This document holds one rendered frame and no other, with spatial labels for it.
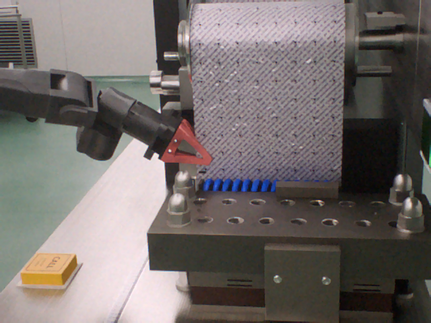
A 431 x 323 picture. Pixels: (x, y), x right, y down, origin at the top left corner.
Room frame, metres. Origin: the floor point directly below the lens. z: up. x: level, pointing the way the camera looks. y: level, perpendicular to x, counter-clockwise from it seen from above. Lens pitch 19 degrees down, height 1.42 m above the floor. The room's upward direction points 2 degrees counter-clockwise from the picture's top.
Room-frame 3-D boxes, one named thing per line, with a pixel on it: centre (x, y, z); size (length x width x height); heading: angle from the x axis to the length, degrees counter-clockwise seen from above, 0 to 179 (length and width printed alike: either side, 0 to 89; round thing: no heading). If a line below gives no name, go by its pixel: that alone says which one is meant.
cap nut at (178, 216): (0.85, 0.06, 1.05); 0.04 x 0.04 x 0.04
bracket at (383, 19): (1.03, -0.27, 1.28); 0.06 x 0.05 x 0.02; 81
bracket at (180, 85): (1.11, 0.06, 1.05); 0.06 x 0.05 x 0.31; 81
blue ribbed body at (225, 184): (0.97, -0.08, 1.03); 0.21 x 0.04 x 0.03; 81
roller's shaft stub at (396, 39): (1.03, -0.27, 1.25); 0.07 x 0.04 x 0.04; 81
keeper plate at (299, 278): (0.78, -0.11, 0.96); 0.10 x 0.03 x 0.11; 81
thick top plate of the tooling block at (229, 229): (0.87, -0.11, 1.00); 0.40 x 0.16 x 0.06; 81
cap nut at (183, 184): (0.95, 0.05, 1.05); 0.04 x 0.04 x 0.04
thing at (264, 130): (1.00, -0.09, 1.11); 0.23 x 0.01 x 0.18; 81
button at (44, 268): (0.95, 0.28, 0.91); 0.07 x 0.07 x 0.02; 81
